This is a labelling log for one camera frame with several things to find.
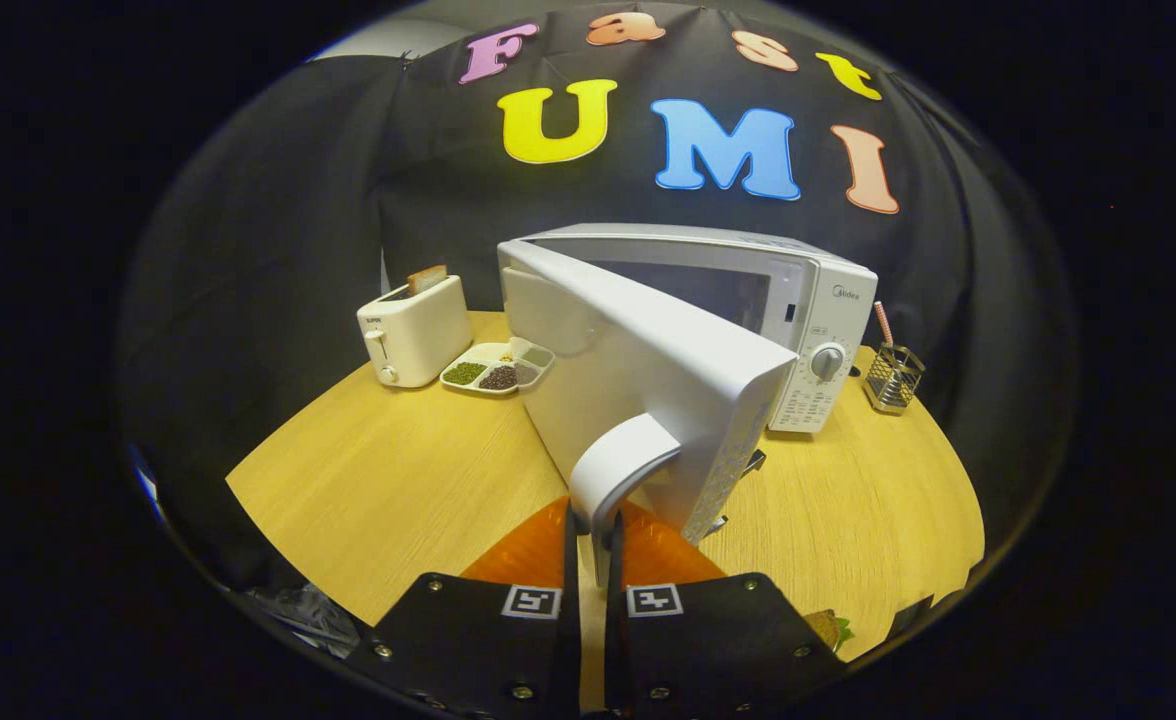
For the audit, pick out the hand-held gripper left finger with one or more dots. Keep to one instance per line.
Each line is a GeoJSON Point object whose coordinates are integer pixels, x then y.
{"type": "Point", "coordinates": [570, 610]}

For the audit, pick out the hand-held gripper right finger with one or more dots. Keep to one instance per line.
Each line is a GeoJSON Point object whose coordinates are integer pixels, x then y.
{"type": "Point", "coordinates": [615, 610]}

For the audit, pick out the brown bread lettuce sandwich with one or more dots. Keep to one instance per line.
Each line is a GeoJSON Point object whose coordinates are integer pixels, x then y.
{"type": "Point", "coordinates": [826, 628]}

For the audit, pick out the white microwave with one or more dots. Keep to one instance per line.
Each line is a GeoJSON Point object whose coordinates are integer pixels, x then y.
{"type": "Point", "coordinates": [648, 370]}

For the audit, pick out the white divided bean tray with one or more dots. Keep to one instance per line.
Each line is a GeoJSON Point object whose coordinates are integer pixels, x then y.
{"type": "Point", "coordinates": [496, 376]}

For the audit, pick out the cream toaster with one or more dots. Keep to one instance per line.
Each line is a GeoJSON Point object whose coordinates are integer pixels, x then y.
{"type": "Point", "coordinates": [423, 335]}

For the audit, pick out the brown toast slice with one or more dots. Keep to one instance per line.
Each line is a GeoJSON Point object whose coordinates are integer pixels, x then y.
{"type": "Point", "coordinates": [428, 279]}

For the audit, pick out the red striped straw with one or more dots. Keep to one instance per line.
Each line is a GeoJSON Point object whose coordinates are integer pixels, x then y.
{"type": "Point", "coordinates": [884, 325]}

